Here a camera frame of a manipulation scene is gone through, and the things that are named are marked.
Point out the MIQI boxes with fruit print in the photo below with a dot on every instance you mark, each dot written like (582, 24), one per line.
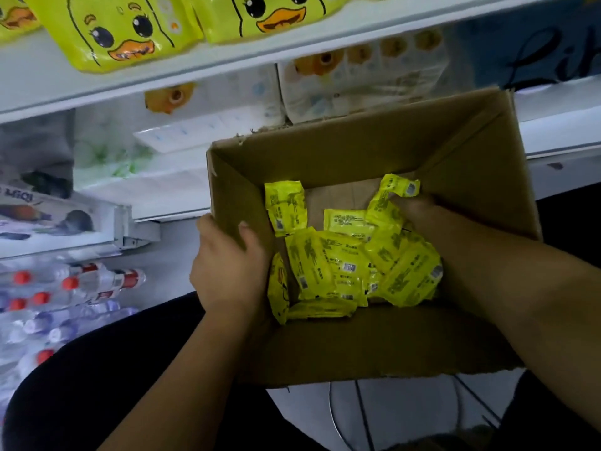
(47, 216)

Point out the brown cardboard box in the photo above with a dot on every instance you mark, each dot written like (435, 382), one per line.
(376, 136)

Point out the pack of red-capped bottles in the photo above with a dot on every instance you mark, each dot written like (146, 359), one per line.
(56, 296)

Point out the person's left forearm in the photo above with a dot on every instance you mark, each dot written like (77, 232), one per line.
(178, 390)

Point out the person's left hand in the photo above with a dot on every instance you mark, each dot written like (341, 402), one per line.
(230, 277)

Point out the person's black trousers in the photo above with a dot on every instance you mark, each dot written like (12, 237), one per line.
(75, 390)

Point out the person's right hand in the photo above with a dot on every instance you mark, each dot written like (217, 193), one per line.
(424, 219)

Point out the white pegboard shelf unit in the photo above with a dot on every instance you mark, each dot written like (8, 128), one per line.
(136, 230)

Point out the person's right forearm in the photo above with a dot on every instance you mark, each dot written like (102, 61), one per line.
(516, 296)

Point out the white metal shelf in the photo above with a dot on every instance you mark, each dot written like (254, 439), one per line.
(56, 79)

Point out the metal frame stool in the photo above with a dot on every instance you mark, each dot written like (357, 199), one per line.
(364, 418)

